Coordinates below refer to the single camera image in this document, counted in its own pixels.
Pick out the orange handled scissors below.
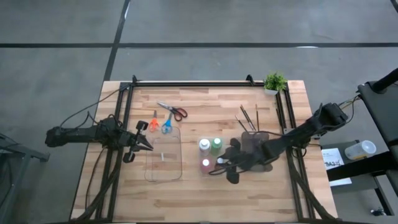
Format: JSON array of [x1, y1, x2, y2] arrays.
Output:
[[148, 110, 160, 133]]

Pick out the green paint bottle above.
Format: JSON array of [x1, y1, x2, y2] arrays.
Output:
[[211, 137, 223, 157]]

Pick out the black cart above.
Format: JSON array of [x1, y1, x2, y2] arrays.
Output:
[[356, 67, 398, 149]]

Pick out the grey metal stand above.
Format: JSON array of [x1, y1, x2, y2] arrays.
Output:
[[0, 133, 51, 224]]

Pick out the black cable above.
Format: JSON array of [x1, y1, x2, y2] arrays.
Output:
[[58, 83, 131, 129]]

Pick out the blue handled scissors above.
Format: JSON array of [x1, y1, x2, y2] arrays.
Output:
[[160, 112, 174, 135]]

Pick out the tall pink paint bottle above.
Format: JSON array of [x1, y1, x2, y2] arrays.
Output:
[[199, 155, 216, 174]]

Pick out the black aluminium rig frame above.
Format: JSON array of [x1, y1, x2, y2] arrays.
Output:
[[70, 74, 341, 224]]

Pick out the large clear plastic bin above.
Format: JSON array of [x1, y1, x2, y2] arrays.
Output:
[[144, 126, 183, 183]]

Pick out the white paper sheet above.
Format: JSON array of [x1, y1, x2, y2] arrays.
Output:
[[321, 147, 353, 187]]

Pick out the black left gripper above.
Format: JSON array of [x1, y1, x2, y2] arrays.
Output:
[[119, 120, 154, 164]]

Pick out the red and black scissors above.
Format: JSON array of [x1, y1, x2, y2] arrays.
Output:
[[155, 100, 188, 123]]

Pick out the clear plastic jar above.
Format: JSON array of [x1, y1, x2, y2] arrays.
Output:
[[344, 139, 377, 161]]

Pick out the white paint bottle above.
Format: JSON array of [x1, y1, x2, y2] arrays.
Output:
[[198, 138, 211, 157]]

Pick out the black side table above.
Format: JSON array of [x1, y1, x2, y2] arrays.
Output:
[[320, 139, 398, 217]]

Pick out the green plant in white pot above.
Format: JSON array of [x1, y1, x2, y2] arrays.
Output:
[[262, 71, 289, 96]]

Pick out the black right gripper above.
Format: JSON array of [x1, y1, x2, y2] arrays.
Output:
[[217, 138, 266, 185]]

